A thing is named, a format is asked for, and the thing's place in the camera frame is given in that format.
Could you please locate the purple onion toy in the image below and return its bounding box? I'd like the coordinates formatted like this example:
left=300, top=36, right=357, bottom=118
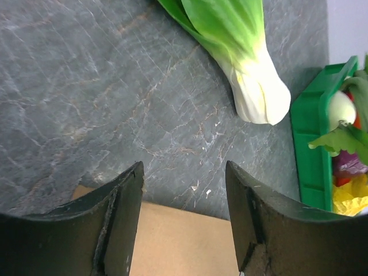
left=332, top=151, right=367, bottom=178

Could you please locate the brown cardboard express box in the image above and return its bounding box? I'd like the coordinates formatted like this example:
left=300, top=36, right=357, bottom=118
left=70, top=185, right=241, bottom=276

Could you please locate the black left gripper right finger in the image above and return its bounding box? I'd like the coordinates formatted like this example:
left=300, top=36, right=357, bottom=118
left=225, top=161, right=367, bottom=275

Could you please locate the green bok choy toy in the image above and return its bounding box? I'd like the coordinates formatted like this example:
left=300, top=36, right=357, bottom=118
left=160, top=0, right=291, bottom=125

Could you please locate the yellow napa cabbage toy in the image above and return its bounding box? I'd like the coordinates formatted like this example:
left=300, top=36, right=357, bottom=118
left=332, top=174, right=367, bottom=216

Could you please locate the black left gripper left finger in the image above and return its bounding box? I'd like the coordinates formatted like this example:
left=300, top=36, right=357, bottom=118
left=1, top=162, right=144, bottom=275

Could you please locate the green plastic basket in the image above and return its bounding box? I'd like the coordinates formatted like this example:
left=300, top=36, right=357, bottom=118
left=290, top=56, right=359, bottom=212

